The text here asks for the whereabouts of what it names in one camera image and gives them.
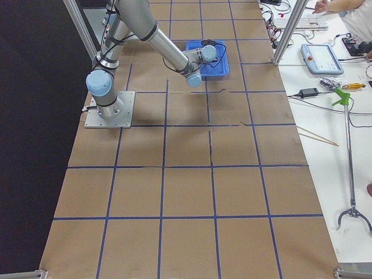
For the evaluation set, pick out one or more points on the person's hand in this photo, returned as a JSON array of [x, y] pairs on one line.
[[320, 7]]

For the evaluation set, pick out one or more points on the person's forearm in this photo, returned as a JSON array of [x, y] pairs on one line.
[[344, 5]]

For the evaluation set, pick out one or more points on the blue plastic tray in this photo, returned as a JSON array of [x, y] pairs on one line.
[[221, 68]]

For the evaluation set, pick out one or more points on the white keyboard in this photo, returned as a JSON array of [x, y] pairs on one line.
[[309, 23]]

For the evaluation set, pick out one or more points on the white computer mouse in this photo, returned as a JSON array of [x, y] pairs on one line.
[[308, 33]]

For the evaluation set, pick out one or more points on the teach pendant tablet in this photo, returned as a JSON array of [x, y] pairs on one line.
[[321, 59]]

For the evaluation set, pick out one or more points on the black circuit board device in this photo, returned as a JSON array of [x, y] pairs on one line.
[[356, 48]]

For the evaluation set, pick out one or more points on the bag of screws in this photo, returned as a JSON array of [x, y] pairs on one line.
[[330, 83]]

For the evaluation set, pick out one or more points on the black power adapter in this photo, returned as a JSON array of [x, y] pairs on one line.
[[308, 92]]

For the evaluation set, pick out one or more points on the wooden chopstick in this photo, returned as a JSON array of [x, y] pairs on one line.
[[307, 132], [318, 139]]

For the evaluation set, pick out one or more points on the brown paper table cover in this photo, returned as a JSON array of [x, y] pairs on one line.
[[209, 182]]

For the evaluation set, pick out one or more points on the aluminium frame post right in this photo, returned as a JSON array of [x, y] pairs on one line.
[[296, 14]]

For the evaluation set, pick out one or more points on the aluminium frame post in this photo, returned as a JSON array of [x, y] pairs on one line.
[[83, 27], [296, 14]]

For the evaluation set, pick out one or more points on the green handled reach grabber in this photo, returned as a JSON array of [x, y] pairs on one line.
[[352, 211]]

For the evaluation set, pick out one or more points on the aluminium frame post left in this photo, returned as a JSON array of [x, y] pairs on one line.
[[83, 27]]

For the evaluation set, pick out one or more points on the metal corner bracket right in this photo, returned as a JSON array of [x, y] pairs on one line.
[[353, 270]]

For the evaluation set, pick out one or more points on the metal corner bracket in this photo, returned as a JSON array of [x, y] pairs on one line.
[[353, 270], [36, 274]]

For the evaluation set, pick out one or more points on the metal corner bracket left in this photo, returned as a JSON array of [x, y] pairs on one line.
[[36, 274]]

